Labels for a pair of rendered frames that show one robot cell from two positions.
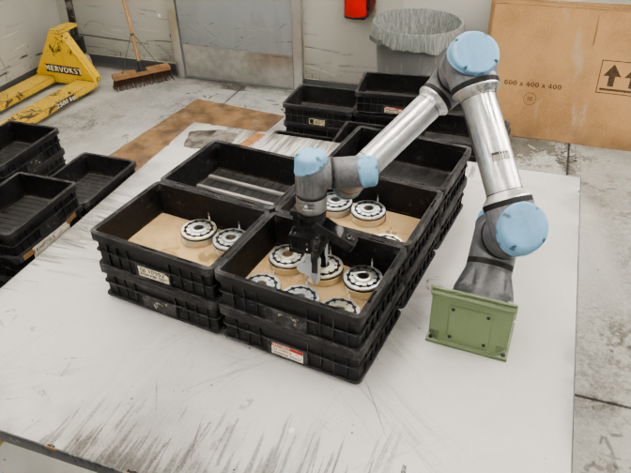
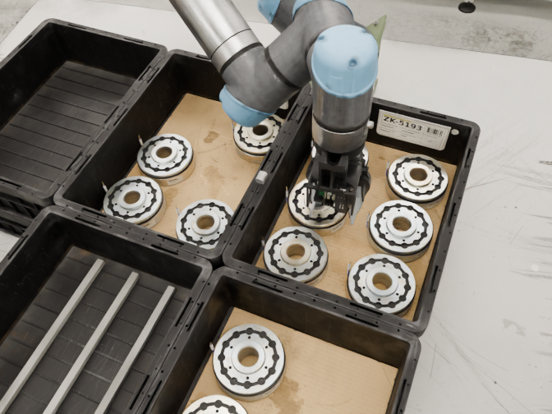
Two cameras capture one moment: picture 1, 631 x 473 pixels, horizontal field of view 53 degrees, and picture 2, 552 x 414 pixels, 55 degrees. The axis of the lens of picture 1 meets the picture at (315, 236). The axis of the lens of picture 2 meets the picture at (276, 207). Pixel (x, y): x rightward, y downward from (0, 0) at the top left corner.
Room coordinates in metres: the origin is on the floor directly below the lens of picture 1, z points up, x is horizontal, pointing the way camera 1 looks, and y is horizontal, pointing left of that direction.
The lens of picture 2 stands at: (1.39, 0.50, 1.60)
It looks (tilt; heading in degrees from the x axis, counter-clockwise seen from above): 55 degrees down; 269
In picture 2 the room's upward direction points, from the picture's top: 5 degrees counter-clockwise
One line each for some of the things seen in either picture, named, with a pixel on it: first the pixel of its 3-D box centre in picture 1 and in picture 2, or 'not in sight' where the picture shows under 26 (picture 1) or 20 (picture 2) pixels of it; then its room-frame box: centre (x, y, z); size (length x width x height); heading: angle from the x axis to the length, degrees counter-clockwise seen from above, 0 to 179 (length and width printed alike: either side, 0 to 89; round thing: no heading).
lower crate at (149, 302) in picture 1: (190, 269); not in sight; (1.44, 0.36, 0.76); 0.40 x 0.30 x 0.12; 62
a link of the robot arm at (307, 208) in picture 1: (311, 203); (342, 125); (1.29, 0.01, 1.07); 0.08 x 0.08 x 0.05
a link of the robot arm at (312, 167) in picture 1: (312, 174); (342, 77); (1.29, 0.00, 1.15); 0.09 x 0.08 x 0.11; 94
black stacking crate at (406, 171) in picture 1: (396, 172); (60, 119); (1.78, -0.27, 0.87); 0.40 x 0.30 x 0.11; 62
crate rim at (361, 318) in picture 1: (312, 262); (360, 191); (1.25, 0.01, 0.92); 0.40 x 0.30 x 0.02; 62
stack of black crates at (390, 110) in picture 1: (394, 124); not in sight; (3.17, -0.45, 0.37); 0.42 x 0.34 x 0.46; 70
